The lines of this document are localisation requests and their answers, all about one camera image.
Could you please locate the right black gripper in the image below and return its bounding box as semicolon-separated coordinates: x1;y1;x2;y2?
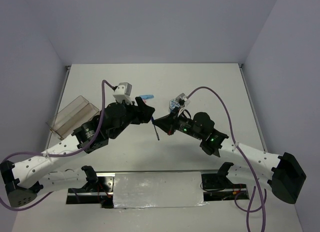
153;106;204;140

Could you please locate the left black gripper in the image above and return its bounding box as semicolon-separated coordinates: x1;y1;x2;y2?
109;97;155;139

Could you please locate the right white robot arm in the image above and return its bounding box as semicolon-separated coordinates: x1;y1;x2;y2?
154;111;307;204

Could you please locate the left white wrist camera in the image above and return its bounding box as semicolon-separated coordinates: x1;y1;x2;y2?
113;82;133;105

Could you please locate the purple cable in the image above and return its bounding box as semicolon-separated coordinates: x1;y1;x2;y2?
187;86;267;232
0;79;118;212

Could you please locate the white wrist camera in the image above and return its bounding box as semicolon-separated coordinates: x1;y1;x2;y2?
175;93;190;116
113;82;133;105

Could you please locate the clear brown three-compartment organizer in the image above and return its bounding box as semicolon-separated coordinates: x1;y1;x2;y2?
47;95;100;140

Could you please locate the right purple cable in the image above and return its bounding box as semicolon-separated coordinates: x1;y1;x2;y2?
187;86;267;232

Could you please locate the white base cover plate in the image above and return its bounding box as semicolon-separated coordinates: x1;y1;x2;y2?
113;172;206;209

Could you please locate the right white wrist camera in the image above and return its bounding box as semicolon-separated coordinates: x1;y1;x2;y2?
175;93;190;116

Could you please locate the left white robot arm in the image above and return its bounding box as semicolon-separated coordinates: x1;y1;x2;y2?
0;97;155;211

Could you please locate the blue translucent eraser case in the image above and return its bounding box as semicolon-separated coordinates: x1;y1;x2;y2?
140;94;154;100

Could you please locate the blue pen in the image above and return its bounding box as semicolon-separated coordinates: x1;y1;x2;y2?
152;122;160;141

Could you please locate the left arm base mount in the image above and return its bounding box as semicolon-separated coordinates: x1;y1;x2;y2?
66;166;115;209

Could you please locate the blue slime jar right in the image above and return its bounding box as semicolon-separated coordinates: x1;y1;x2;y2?
168;99;180;112

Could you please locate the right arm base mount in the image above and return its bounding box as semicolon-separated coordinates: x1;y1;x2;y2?
200;162;249;202

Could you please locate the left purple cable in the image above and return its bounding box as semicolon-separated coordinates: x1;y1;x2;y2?
0;79;118;212

